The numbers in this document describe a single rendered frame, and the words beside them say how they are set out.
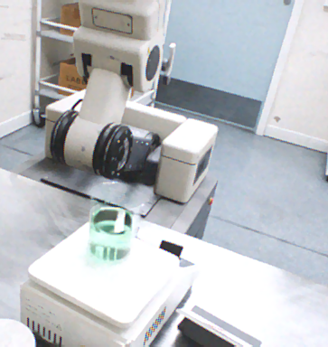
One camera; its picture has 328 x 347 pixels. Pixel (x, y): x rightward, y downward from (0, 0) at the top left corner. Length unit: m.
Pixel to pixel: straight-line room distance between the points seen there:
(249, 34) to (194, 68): 0.47
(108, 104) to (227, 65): 2.19
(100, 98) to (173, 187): 0.41
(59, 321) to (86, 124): 0.90
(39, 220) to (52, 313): 0.25
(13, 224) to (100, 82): 0.73
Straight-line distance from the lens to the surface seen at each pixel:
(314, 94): 3.36
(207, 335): 0.49
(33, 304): 0.45
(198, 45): 3.42
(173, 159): 1.43
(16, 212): 0.68
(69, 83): 2.79
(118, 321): 0.39
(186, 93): 3.51
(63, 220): 0.66
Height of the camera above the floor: 1.13
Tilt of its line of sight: 31 degrees down
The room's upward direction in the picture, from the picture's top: 10 degrees clockwise
